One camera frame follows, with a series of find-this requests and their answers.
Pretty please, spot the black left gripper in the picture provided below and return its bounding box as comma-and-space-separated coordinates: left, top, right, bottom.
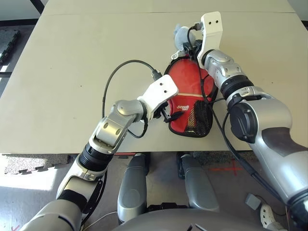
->
151, 102, 183, 123

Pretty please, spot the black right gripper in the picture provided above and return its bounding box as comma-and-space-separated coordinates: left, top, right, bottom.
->
182, 39, 205, 58

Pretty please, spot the red black paddle case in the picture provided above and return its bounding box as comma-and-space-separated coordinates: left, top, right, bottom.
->
164, 54, 218, 138

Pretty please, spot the fluffy plush keychain charm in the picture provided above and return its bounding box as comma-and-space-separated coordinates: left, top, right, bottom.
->
171, 23, 193, 61

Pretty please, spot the red ping-pong paddle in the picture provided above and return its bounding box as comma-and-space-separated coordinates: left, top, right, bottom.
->
167, 59, 215, 98

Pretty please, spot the grey robot right leg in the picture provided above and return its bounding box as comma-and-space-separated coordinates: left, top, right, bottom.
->
177, 151, 220, 212

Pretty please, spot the grey robot leg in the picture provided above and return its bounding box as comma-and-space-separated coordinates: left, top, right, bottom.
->
177, 151, 220, 212
117, 153, 151, 223

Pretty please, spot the grey robot left leg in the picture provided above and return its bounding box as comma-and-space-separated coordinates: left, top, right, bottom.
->
117, 153, 151, 223

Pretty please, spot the grey robot torso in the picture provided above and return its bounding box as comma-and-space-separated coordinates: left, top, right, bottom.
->
112, 203, 265, 231

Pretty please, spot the grey floor pedal box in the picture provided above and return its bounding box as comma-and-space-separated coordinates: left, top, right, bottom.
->
245, 193, 262, 209

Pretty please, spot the white perforated shoe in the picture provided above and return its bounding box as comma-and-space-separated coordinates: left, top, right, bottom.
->
259, 204, 283, 231

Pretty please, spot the grey speckled foam mat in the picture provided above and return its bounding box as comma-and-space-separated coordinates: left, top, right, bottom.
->
4, 154, 73, 176

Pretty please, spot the grey trouser leg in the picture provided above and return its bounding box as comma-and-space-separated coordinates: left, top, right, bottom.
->
262, 221, 286, 231

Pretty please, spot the black diagonal bar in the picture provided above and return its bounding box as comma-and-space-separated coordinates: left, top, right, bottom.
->
30, 0, 46, 14

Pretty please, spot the black foam floor mat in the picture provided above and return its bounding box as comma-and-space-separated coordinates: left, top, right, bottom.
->
0, 28, 22, 65

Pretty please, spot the black right camera cable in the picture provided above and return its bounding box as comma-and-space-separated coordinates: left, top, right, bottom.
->
187, 23, 227, 104

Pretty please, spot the black camera cable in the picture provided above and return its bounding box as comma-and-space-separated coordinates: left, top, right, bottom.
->
102, 60, 162, 118
187, 23, 227, 104

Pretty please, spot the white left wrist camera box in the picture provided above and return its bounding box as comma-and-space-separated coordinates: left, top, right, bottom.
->
137, 74, 179, 121

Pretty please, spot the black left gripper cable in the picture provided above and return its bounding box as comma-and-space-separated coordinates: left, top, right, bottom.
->
127, 115, 149, 139

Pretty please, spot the black left camera cable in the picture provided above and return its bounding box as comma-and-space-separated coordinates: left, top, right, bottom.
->
102, 60, 162, 118

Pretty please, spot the thin white floor cable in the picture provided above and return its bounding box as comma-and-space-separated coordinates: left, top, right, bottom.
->
83, 211, 119, 231

